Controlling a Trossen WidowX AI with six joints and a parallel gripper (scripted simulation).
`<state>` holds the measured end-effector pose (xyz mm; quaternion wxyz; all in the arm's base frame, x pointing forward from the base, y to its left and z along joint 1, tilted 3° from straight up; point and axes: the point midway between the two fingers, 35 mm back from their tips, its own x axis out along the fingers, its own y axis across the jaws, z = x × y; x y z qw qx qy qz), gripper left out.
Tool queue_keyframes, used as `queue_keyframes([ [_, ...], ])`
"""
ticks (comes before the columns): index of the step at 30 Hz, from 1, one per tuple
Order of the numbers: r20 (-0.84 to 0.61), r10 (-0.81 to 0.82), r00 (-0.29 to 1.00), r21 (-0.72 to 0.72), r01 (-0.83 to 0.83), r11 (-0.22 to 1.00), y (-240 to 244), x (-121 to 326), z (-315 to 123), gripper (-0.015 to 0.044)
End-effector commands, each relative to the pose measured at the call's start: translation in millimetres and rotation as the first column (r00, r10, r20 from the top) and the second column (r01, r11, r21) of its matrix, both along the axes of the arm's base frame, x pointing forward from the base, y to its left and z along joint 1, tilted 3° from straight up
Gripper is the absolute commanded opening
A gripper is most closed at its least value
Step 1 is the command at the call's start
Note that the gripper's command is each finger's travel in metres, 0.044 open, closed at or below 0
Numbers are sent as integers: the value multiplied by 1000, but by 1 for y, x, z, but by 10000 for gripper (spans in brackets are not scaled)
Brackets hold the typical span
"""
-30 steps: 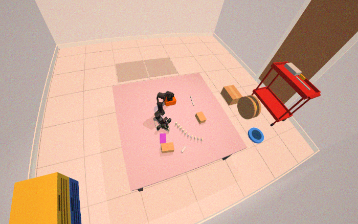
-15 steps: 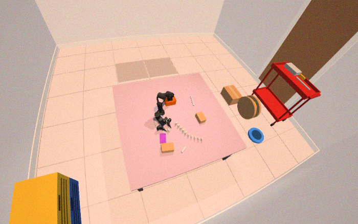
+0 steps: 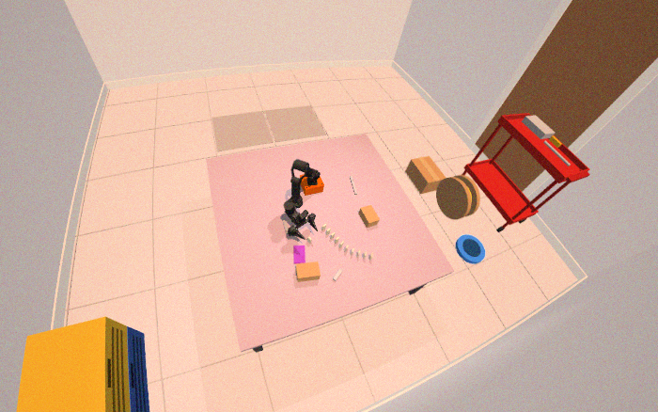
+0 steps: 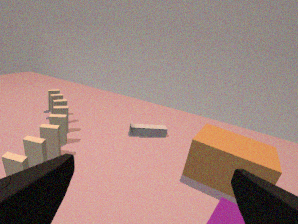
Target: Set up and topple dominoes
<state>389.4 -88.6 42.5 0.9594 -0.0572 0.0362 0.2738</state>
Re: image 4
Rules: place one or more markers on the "brown box with orange top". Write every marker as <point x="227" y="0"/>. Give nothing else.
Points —
<point x="215" y="153"/>

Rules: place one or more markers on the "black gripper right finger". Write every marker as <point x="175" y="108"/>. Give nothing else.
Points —
<point x="261" y="202"/>

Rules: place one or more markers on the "magenta flat block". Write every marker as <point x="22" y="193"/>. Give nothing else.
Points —
<point x="226" y="213"/>

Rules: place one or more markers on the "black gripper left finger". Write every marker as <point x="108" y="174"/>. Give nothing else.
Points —
<point x="34" y="195"/>

